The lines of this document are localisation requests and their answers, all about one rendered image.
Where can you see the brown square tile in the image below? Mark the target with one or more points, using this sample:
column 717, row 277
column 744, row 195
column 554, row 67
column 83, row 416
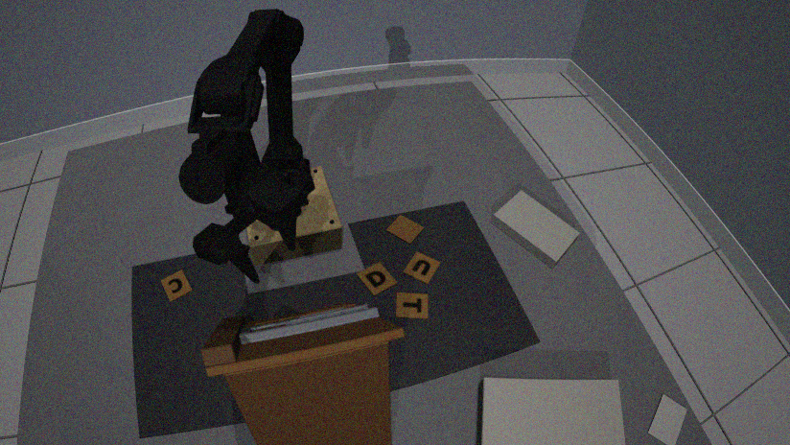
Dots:
column 421, row 267
column 405, row 229
column 412, row 305
column 376, row 279
column 176, row 285

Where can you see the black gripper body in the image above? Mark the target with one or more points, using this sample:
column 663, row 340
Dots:
column 217, row 243

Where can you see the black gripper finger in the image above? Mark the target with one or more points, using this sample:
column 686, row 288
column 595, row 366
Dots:
column 289, row 233
column 243, row 262

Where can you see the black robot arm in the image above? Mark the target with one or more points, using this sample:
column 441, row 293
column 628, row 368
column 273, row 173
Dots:
column 231, row 86

